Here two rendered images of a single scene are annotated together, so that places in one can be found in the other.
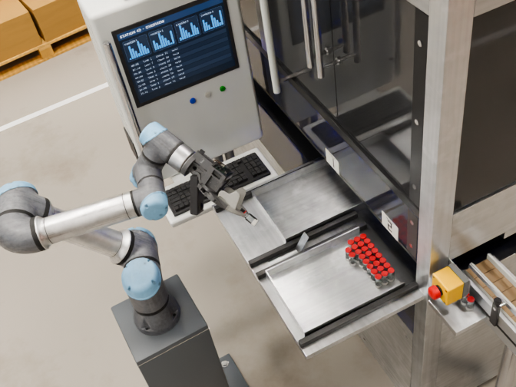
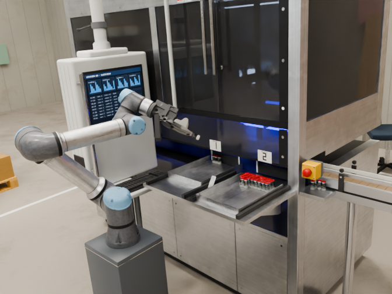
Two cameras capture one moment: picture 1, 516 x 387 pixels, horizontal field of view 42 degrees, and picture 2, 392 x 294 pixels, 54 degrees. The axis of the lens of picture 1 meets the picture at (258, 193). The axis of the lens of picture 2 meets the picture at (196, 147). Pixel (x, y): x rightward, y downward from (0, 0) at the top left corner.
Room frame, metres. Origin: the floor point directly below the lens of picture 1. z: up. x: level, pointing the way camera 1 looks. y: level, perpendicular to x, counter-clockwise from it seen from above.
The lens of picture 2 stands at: (-0.23, 0.75, 1.68)
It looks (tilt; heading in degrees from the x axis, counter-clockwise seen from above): 17 degrees down; 334
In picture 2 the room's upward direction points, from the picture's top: 4 degrees counter-clockwise
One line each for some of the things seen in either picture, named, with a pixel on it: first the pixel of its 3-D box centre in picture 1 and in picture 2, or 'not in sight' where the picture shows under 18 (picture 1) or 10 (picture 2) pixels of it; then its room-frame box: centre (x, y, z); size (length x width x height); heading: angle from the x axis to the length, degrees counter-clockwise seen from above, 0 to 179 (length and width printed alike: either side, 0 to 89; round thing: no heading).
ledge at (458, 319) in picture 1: (461, 307); (318, 192); (1.05, -0.52, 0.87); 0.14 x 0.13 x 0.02; 108
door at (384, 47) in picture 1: (376, 79); (251, 58); (1.36, -0.36, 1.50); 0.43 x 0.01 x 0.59; 18
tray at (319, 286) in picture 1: (333, 279); (240, 192); (1.22, -0.17, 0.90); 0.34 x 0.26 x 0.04; 107
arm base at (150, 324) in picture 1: (153, 306); (122, 229); (1.30, 0.40, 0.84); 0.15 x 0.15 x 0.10
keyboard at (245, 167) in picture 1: (216, 182); (137, 182); (1.83, 0.15, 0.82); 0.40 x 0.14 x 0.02; 108
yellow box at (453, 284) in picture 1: (449, 284); (312, 169); (1.05, -0.47, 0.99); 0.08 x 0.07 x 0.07; 108
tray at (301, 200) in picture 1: (312, 197); (205, 170); (1.58, -0.18, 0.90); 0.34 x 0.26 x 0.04; 108
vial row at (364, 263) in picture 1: (364, 262); (254, 183); (1.25, -0.28, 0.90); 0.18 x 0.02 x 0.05; 17
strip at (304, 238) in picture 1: (288, 249); (205, 185); (1.36, -0.06, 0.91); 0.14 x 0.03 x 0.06; 108
